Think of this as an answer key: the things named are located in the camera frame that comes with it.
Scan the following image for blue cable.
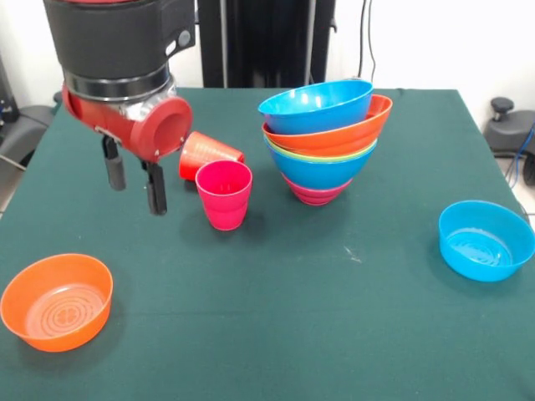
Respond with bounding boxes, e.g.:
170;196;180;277
507;124;535;185

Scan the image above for dark green tablecloth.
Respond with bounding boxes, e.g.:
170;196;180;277
0;85;535;401

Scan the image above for black stand base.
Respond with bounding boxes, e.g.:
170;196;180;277
0;104;55;162
484;96;535;158

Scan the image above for small orange flat-bottomed bowl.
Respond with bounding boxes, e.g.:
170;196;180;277
0;253;115;353

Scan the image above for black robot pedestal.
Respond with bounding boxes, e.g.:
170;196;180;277
194;0;338;89

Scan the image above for large blue plastic bowl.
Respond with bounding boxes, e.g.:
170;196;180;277
263;140;379;191
257;79;375;135

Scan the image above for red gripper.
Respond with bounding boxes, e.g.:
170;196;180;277
61;81;195;216

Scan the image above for large orange plastic bowl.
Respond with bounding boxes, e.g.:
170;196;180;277
262;94;395;158

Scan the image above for pink plastic bowl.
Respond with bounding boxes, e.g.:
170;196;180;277
282;173;354;207

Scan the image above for red plastic cup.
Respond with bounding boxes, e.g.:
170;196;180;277
178;130;246;182

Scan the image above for black wall cable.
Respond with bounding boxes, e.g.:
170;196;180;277
328;0;378;89

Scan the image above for green plastic bowl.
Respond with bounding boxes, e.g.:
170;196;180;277
267;140;379;164

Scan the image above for small blue flat-bottomed bowl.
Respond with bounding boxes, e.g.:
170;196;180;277
438;200;535;283

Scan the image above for pink plastic cup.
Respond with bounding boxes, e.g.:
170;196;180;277
195;160;254;231

